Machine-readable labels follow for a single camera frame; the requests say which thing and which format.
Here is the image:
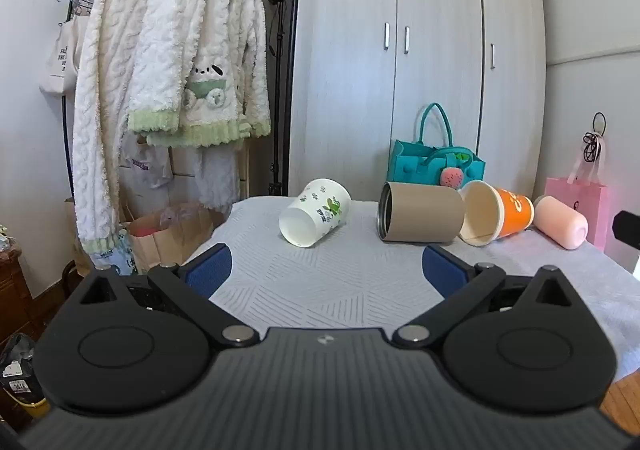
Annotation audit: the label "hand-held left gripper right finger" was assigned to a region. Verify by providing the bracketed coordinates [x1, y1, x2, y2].
[392, 243, 577, 350]

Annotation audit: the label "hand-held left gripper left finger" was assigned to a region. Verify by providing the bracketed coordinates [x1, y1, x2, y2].
[75, 243, 260, 350]

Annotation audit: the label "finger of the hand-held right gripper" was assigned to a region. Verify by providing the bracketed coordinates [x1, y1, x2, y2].
[612, 210, 640, 249]

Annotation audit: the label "brown cylindrical cup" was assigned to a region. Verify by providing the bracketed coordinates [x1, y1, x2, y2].
[377, 181, 467, 244]

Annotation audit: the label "pink cup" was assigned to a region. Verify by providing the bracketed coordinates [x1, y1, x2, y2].
[532, 196, 589, 251]

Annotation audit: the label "orange paper cup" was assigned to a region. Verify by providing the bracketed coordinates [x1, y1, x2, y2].
[458, 180, 536, 247]

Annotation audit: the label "white cup with green print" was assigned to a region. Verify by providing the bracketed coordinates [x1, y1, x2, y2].
[278, 178, 352, 247]

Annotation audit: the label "pink paper gift bag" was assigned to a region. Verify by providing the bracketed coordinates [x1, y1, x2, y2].
[544, 132, 610, 253]

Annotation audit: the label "brown paper bag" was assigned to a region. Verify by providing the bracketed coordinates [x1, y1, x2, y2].
[125, 202, 227, 277]

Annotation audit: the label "strawberry plush charm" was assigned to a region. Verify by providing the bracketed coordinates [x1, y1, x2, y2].
[438, 153, 474, 189]

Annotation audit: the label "white fleece pants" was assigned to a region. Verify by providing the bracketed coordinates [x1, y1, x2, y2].
[192, 145, 242, 211]

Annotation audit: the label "teal felt handbag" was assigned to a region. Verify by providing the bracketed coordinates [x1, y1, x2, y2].
[386, 102, 486, 191]

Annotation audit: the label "white plastic bag purple print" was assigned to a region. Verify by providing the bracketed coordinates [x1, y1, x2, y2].
[119, 134, 174, 191]

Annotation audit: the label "dark wooden cabinet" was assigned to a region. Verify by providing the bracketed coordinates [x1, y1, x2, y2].
[0, 250, 67, 333]

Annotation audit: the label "long white fleece robe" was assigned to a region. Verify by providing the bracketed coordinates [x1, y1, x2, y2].
[72, 0, 166, 255]

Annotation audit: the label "black metal clothes rack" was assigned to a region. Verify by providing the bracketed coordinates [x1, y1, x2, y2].
[60, 0, 201, 211]

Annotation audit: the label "grey wardrobe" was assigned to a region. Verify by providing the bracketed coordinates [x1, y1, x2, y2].
[287, 0, 547, 203]

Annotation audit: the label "black plastic bag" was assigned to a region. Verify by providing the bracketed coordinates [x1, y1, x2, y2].
[0, 332, 52, 407]

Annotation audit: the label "white fleece jacket green trim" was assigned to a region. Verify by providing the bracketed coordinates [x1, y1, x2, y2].
[127, 0, 272, 151]

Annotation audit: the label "white canvas tote bag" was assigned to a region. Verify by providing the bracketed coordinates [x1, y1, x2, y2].
[39, 0, 90, 98]

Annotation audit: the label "black hair ties on hook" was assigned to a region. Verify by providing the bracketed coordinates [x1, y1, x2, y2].
[581, 112, 607, 163]

